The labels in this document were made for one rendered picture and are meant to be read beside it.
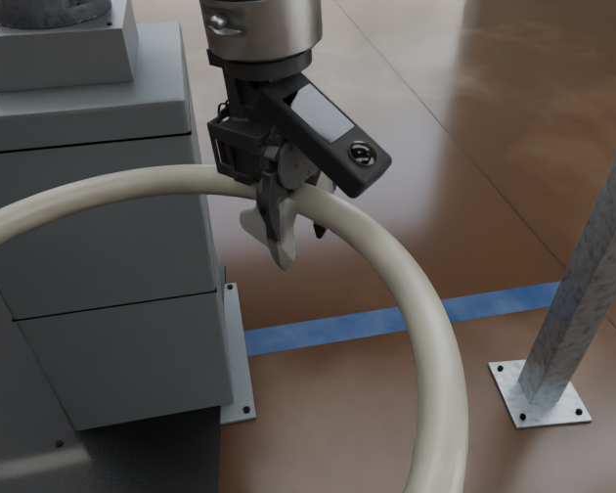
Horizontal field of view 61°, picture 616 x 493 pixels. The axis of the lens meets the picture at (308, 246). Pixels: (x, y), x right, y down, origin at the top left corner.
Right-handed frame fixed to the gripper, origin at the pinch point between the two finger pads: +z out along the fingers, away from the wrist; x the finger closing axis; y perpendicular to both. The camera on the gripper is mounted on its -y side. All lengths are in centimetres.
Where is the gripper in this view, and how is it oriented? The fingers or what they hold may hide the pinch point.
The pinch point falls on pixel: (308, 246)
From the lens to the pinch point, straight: 53.2
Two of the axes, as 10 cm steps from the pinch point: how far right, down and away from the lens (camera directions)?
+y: -8.0, -3.4, 4.9
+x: -5.9, 5.6, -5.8
